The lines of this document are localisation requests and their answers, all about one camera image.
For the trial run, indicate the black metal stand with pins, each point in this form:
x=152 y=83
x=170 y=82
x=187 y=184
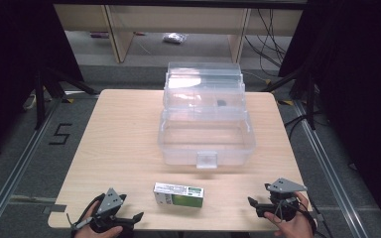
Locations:
x=311 y=99
x=40 y=99

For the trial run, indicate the light wooden shelf unit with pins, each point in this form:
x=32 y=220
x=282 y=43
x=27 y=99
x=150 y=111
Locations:
x=122 y=39

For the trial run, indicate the person's right hand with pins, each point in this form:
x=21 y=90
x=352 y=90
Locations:
x=294 y=226

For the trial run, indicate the black curtain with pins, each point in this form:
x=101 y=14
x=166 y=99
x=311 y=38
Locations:
x=357 y=66
x=16 y=49

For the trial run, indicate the purple flat item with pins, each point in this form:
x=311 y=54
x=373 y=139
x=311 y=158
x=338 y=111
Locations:
x=99 y=34

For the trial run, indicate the green and white carton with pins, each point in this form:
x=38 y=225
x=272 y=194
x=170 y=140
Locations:
x=178 y=195

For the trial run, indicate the metal floor rail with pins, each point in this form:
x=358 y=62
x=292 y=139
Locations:
x=330 y=168
x=16 y=168

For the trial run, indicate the grey floor tape patch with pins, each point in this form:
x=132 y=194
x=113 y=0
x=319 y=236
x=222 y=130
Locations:
x=55 y=208

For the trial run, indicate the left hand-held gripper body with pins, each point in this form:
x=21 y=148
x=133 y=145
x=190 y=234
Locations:
x=109 y=202

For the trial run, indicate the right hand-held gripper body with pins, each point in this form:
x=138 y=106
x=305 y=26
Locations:
x=282 y=195

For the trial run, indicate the person's left hand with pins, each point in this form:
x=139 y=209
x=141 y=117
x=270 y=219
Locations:
x=96 y=232

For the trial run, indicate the clear plastic storage box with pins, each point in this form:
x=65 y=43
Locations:
x=208 y=150

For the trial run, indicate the crumpled clear plastic bag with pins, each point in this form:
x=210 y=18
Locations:
x=174 y=37

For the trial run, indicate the yellow floor tape piece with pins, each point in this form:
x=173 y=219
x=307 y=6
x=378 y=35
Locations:
x=68 y=100
x=286 y=102

